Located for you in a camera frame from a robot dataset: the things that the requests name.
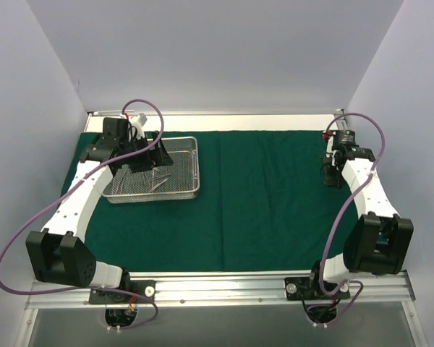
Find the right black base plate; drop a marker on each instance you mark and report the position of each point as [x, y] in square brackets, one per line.
[299, 288]

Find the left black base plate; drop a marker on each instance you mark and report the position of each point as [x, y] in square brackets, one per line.
[145, 288]

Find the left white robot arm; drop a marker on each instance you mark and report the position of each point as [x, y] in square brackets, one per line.
[58, 253]

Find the metal mesh instrument tray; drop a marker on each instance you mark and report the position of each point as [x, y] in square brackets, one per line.
[184, 183]

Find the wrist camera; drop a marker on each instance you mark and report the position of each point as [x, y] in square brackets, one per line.
[124, 128]
[338, 138]

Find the green surgical cloth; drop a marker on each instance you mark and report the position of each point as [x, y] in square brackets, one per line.
[262, 206]

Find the silver forceps centre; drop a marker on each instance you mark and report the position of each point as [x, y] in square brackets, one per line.
[151, 182]

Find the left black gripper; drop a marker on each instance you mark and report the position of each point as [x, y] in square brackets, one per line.
[149, 155]

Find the aluminium front rail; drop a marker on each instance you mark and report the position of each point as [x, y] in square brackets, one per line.
[214, 289]

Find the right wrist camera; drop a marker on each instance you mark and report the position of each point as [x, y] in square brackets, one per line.
[338, 138]

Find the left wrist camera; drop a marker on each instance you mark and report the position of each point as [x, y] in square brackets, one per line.
[124, 128]

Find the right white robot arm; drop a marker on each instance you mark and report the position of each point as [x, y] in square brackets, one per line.
[379, 241]

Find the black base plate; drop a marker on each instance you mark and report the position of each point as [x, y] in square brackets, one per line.
[145, 288]
[299, 288]

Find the aluminium rail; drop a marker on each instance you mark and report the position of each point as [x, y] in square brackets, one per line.
[340, 119]
[214, 289]

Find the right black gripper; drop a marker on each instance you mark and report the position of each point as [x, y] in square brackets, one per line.
[331, 173]

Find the aluminium right side rail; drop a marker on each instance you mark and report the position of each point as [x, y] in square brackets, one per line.
[340, 119]

